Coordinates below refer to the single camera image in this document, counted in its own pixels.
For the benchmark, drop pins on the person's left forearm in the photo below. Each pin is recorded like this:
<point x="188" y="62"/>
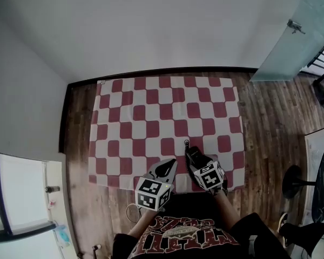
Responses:
<point x="143" y="223"/>

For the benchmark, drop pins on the black shirt with red print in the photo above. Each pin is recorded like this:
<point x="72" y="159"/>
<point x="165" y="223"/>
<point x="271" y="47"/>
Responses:
<point x="183" y="239"/>

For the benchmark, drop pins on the black metal railing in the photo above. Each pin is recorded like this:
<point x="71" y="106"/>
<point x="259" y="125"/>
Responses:
<point x="317" y="63"/>

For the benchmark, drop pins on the black window frame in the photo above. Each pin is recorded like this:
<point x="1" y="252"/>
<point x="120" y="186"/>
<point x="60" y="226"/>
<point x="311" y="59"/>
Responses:
<point x="4" y="198"/>

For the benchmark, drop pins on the red white checkered tablecloth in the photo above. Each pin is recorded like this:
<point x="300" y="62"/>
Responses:
<point x="151" y="117"/>

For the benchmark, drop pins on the frosted glass door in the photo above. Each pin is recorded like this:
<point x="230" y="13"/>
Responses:
<point x="294" y="53"/>

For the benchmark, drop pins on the small red white bottle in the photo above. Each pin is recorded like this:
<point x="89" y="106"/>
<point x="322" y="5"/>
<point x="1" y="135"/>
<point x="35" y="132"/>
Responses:
<point x="52" y="204"/>

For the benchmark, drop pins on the blue plastic packet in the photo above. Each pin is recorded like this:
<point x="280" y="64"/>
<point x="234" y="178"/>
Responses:
<point x="62" y="235"/>

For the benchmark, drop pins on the person's right forearm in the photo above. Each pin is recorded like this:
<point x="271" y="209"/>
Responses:
<point x="226" y="209"/>

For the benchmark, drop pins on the dark bottle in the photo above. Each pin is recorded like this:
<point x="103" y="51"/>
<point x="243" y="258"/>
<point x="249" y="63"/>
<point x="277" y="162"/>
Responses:
<point x="52" y="189"/>

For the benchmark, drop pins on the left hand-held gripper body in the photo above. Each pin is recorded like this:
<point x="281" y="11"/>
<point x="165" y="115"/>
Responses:
<point x="151" y="189"/>

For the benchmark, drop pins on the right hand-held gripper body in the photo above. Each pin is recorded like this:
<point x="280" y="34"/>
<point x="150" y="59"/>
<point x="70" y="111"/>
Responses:
<point x="209" y="177"/>

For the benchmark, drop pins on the small white power plug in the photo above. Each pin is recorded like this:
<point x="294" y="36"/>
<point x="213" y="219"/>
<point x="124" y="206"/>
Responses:
<point x="96" y="248"/>

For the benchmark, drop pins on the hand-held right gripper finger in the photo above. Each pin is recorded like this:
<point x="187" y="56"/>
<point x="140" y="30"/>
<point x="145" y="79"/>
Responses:
<point x="192" y="171"/>

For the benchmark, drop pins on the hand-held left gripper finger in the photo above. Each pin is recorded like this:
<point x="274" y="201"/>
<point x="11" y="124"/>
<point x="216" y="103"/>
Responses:
<point x="154" y="171"/>
<point x="170" y="175"/>

